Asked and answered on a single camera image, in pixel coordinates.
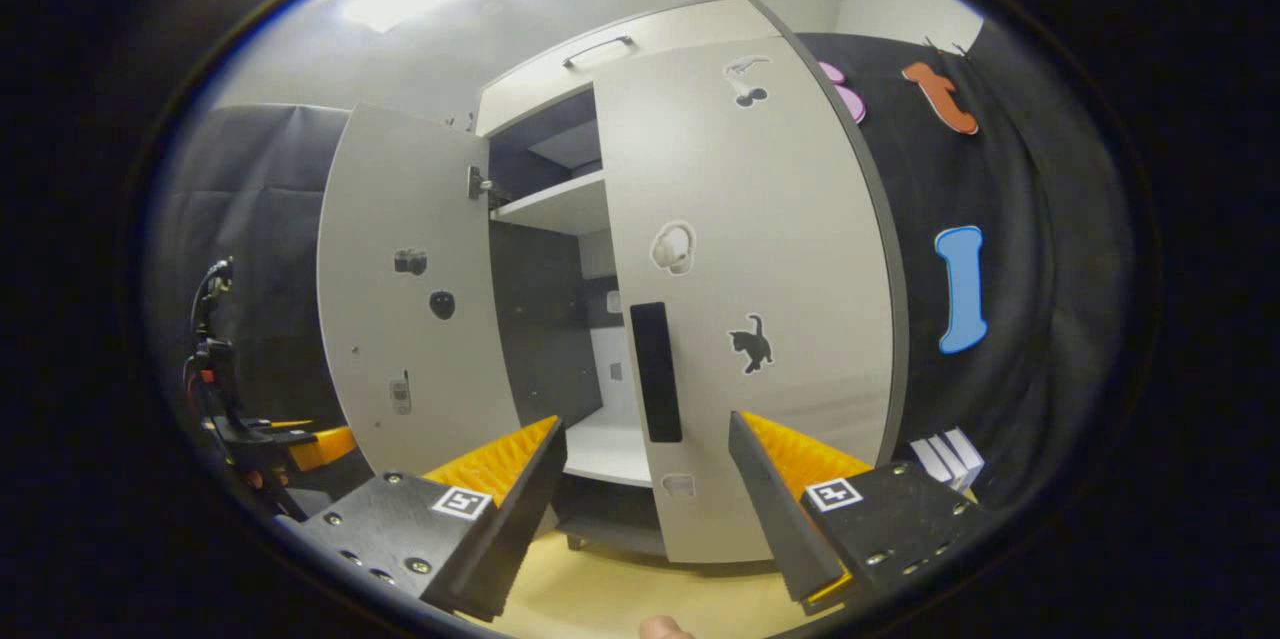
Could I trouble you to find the grey white cabinet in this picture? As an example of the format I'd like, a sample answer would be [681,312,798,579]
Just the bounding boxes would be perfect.
[470,0,911,570]

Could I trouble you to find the grey cabinet door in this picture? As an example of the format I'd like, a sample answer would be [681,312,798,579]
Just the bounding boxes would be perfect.
[318,102,521,478]
[595,34,909,565]

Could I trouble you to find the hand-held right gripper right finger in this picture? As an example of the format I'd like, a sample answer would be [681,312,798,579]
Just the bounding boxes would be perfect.
[727,409,1001,617]

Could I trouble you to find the thin drawer handle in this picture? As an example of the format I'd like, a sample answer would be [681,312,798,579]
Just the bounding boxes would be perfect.
[562,35,636,70]

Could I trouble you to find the black door handle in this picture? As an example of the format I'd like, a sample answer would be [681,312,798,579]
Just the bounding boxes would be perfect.
[629,301,684,444]

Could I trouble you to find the small black and white box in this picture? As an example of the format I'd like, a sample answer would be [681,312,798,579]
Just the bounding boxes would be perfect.
[908,426,987,492]

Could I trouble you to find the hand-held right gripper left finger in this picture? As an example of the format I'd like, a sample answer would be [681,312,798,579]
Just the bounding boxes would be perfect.
[300,416,568,623]

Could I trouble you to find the black cable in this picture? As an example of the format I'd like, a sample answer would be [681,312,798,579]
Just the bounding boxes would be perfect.
[190,257,237,345]

